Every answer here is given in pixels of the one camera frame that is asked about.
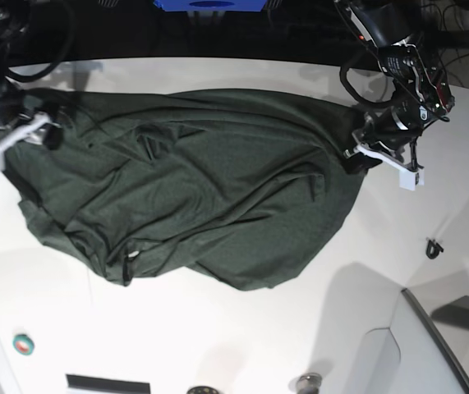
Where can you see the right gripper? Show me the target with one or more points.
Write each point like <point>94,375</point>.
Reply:
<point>16,109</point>

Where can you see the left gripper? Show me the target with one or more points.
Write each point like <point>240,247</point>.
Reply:
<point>392,131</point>

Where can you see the dark green t-shirt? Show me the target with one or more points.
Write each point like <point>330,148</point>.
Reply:
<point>245,186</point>

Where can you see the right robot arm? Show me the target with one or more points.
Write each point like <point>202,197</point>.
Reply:
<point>14,23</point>

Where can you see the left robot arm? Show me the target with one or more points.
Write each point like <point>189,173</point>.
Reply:
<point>392,33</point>

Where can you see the small black clip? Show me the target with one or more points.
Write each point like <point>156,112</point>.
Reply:
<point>433,249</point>

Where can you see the blue box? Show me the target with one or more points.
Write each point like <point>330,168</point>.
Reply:
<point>210,5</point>

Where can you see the round metal knob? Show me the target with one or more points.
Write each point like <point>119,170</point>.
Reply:
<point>308,383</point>

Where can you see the black round dial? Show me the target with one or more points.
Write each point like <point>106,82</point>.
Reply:
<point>202,390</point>

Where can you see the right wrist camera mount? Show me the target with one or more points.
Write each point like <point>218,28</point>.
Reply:
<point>8,143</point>

